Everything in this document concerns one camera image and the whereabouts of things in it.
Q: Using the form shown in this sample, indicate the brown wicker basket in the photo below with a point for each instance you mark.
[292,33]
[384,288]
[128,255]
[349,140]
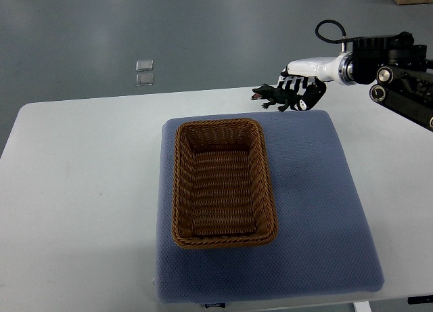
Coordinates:
[222,190]

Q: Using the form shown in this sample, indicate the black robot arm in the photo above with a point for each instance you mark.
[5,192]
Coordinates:
[399,72]

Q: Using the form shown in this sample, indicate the upper metal floor plate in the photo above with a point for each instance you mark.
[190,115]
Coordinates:
[144,65]

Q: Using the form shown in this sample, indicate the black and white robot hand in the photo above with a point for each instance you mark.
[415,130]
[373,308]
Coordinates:
[311,76]

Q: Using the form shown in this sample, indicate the white table leg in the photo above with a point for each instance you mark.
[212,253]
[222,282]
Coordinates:
[362,306]

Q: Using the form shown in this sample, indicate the blue padded mat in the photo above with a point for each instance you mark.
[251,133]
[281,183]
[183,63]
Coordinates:
[323,244]

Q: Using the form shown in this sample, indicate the dark toy crocodile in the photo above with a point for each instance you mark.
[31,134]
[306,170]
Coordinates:
[275,95]

